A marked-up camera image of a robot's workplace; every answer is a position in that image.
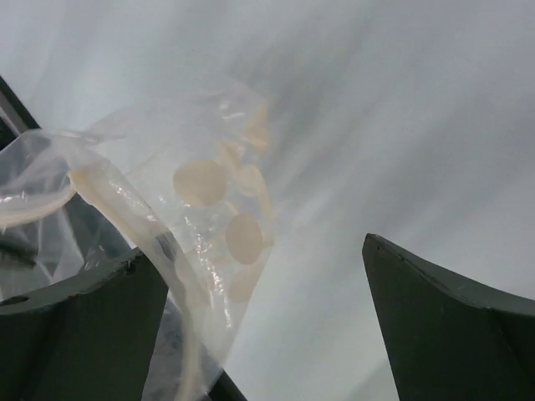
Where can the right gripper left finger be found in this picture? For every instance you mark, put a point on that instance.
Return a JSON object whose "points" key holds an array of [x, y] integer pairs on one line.
{"points": [[89, 337]]}

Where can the clear zip top bag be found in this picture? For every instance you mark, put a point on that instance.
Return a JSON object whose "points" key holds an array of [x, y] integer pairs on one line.
{"points": [[174, 178]]}

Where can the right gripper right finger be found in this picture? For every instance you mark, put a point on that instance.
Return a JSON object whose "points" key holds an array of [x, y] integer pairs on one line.
{"points": [[447, 336]]}

